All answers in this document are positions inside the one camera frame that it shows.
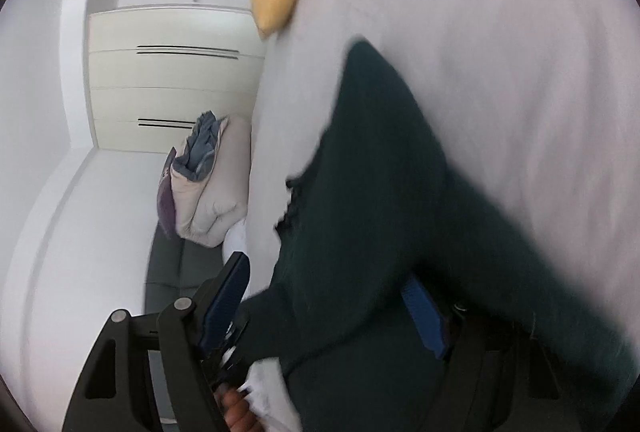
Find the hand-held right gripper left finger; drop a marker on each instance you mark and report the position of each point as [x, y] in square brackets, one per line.
[226, 302]

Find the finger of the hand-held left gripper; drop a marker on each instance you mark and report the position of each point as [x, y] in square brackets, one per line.
[231, 352]

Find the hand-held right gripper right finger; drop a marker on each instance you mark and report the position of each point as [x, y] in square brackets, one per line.
[426, 319]

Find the dark green sweater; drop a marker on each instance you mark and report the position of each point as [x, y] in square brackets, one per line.
[375, 212]

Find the blue clothes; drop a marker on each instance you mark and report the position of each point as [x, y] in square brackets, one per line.
[200, 146]

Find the person's left hand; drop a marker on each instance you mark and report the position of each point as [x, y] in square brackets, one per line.
[240, 414]

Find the white pillow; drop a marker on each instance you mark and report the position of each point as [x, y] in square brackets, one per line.
[236, 242]

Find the dark grey headboard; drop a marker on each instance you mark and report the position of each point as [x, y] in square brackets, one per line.
[170, 262]

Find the folded beige duvet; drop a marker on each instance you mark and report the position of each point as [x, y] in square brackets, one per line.
[220, 197]

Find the purple pillow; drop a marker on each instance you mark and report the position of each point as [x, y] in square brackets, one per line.
[165, 207]

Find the cream wardrobe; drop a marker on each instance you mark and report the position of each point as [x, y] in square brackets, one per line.
[175, 81]

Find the bed with white sheet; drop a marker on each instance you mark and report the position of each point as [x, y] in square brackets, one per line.
[475, 36]

